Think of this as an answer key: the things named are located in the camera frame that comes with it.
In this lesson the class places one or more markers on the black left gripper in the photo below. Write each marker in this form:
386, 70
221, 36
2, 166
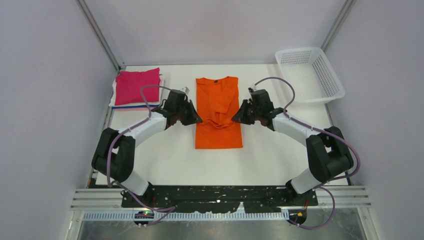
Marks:
194, 118

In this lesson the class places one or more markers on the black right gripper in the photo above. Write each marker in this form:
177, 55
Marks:
241, 117

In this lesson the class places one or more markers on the orange t shirt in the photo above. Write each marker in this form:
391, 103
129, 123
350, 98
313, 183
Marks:
217, 101

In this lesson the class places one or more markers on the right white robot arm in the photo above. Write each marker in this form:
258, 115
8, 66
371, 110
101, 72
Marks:
327, 155

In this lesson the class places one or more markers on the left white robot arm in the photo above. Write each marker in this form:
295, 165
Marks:
114, 156

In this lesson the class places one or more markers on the magenta folded t shirt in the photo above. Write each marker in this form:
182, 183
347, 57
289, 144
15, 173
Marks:
129, 83

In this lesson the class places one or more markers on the white plastic laundry basket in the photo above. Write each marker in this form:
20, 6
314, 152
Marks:
311, 75

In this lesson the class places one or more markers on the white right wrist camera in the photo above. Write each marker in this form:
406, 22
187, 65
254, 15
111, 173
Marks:
252, 88

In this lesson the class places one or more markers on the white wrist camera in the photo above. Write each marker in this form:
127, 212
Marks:
186, 90
252, 88

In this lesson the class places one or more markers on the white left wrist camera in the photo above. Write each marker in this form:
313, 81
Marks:
186, 90

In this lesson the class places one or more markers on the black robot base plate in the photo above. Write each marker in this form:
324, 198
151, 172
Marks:
225, 199

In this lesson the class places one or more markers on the aluminium frame rail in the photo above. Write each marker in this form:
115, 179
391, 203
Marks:
100, 204

